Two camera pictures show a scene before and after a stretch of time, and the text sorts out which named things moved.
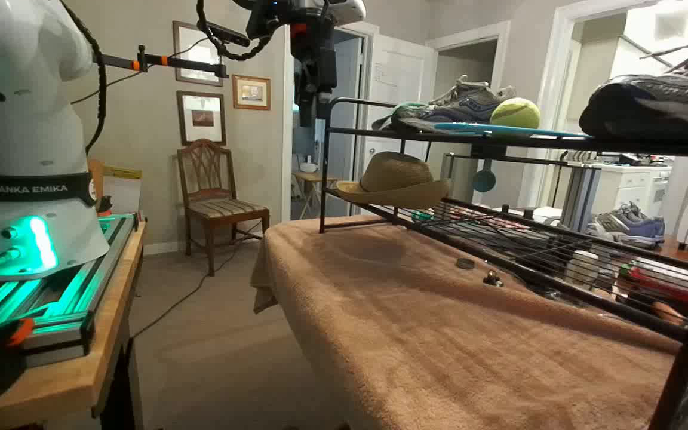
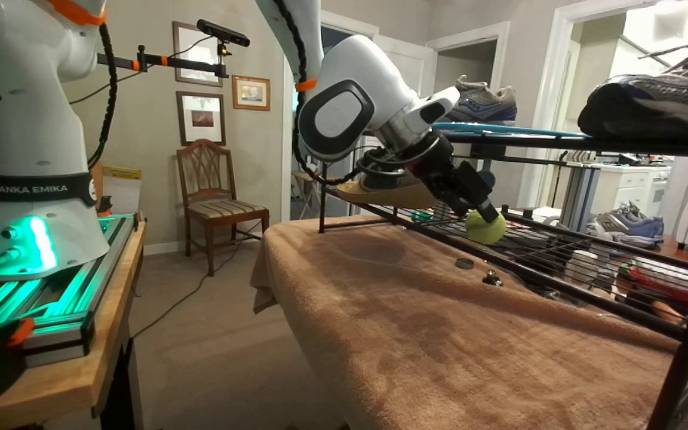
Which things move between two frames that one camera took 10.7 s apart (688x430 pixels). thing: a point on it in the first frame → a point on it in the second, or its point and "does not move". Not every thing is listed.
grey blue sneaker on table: [629, 222] does not move
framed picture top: [194, 44] does not move
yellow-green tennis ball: [516, 112] → [483, 229]
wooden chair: [212, 199] does not move
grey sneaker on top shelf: [466, 100] does not move
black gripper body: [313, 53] → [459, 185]
